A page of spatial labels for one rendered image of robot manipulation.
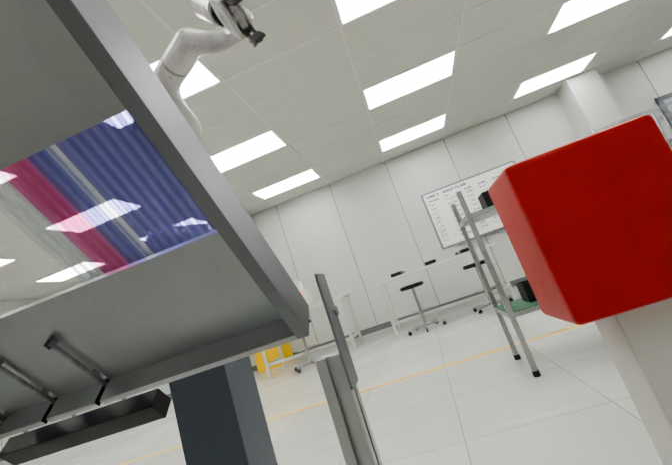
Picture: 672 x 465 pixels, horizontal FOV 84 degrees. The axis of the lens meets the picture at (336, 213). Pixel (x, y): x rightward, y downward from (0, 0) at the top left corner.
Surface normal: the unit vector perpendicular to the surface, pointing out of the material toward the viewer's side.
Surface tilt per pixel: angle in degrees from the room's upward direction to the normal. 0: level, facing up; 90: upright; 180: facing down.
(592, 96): 90
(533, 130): 90
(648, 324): 90
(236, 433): 90
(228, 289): 135
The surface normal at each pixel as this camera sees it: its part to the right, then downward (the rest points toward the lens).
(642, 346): -0.22, -0.16
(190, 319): 0.07, 0.54
